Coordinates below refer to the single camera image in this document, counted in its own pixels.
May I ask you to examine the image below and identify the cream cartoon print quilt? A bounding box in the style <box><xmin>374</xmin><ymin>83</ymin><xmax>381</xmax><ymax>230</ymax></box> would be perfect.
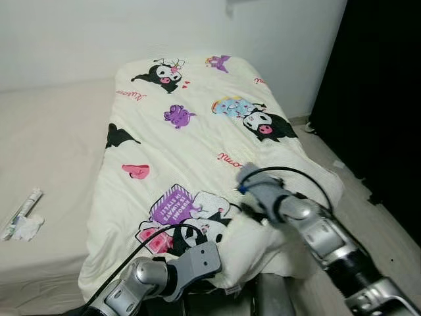
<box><xmin>78</xmin><ymin>55</ymin><xmax>345</xmax><ymax>300</ymax></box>

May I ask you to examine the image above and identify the white tube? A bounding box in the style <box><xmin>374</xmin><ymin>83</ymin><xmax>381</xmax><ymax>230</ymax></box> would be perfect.
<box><xmin>1</xmin><ymin>188</ymin><xmax>43</xmax><ymax>241</ymax></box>

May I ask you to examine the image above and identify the grey right robot leg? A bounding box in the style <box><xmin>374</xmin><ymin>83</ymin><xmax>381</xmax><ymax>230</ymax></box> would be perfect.
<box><xmin>253</xmin><ymin>273</ymin><xmax>295</xmax><ymax>316</ymax></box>

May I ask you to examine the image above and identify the cream sheeted mattress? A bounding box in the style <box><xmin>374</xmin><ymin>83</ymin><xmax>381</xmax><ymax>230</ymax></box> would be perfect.
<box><xmin>0</xmin><ymin>78</ymin><xmax>118</xmax><ymax>315</ymax></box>

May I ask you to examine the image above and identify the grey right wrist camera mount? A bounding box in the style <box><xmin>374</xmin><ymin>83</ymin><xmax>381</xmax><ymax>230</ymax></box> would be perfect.
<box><xmin>235</xmin><ymin>163</ymin><xmax>290</xmax><ymax>211</ymax></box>

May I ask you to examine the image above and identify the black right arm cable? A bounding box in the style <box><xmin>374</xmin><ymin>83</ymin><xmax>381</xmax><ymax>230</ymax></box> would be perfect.
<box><xmin>245</xmin><ymin>167</ymin><xmax>335</xmax><ymax>215</ymax></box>

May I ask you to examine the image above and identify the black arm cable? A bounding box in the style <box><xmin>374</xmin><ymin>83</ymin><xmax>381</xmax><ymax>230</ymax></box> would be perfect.
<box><xmin>245</xmin><ymin>167</ymin><xmax>335</xmax><ymax>215</ymax></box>
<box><xmin>79</xmin><ymin>223</ymin><xmax>208</xmax><ymax>316</ymax></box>

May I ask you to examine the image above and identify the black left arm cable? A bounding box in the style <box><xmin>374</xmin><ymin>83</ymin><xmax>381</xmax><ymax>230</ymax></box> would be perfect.
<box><xmin>79</xmin><ymin>223</ymin><xmax>208</xmax><ymax>316</ymax></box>

